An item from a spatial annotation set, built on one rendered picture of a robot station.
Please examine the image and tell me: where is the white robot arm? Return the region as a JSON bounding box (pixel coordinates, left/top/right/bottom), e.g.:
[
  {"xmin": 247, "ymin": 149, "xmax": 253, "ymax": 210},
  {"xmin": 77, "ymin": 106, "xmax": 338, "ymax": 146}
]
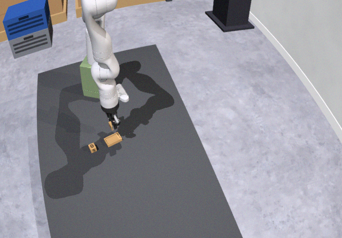
[{"xmin": 81, "ymin": 0, "xmax": 129, "ymax": 108}]

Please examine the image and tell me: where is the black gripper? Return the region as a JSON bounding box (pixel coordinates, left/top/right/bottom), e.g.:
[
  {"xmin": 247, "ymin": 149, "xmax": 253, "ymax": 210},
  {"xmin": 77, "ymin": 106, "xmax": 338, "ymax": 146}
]
[{"xmin": 101, "ymin": 102, "xmax": 121, "ymax": 130}]

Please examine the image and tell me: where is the tan rectangular tray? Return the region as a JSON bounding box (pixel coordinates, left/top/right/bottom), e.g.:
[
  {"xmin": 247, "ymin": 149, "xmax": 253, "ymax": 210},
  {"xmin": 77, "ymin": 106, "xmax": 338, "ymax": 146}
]
[{"xmin": 104, "ymin": 132, "xmax": 122, "ymax": 147}]

